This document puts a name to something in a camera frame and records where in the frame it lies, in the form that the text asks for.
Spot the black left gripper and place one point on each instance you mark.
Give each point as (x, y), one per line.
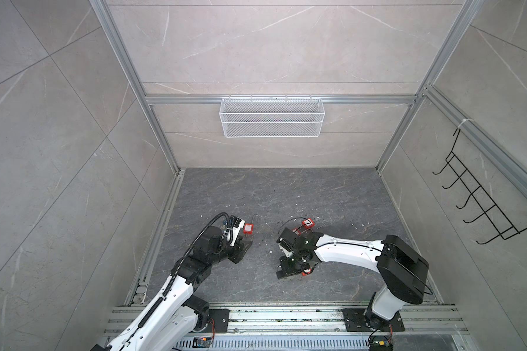
(239, 251)

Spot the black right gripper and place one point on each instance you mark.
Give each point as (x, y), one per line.
(285, 271)

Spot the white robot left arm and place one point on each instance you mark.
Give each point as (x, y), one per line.
(175, 311)

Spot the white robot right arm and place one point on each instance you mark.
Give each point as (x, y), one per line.
(403, 270)

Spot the red padlock long shackle left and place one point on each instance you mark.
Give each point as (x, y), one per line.
(249, 225)

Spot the red padlock rear right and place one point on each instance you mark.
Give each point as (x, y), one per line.
(308, 223)

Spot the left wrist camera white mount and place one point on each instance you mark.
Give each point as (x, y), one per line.
(234, 226)

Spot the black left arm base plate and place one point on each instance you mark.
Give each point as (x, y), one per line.
(218, 321)

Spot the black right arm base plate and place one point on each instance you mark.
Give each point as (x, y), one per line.
(361, 320)

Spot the aluminium front rail frame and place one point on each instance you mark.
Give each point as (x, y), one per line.
(320, 326)

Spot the white wire mesh basket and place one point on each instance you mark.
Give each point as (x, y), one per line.
(271, 117)

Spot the black wire hook rack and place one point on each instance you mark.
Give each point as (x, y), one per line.
(489, 209)

